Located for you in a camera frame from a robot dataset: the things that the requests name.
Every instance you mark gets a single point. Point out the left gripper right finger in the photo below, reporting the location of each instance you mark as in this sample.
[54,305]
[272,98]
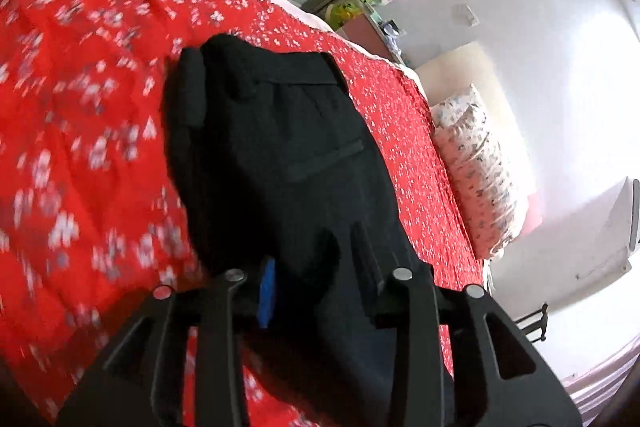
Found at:
[459,359]

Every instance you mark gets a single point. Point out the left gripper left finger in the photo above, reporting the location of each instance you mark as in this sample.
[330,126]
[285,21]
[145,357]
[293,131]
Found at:
[138,378]

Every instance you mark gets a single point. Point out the red floral bedspread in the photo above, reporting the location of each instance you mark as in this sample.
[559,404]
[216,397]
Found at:
[90,221]

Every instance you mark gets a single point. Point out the white wall switch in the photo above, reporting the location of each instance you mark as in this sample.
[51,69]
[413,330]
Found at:
[464,14]

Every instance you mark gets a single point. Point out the black pants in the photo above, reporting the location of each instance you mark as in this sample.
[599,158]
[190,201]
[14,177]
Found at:
[281,178]

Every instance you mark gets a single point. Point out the pink striped curtain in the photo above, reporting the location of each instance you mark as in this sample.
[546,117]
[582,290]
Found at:
[593,390]

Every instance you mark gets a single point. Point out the floral white pillow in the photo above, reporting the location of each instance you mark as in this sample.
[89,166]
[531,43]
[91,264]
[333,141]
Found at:
[491,195]

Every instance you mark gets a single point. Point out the white air conditioner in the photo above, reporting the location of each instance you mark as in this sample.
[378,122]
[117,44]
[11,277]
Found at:
[566,260]

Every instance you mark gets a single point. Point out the cream padded headboard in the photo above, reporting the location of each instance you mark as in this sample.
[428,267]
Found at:
[452,72]

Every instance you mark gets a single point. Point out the black wooden chair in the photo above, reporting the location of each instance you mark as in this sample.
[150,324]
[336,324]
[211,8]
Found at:
[535,324]

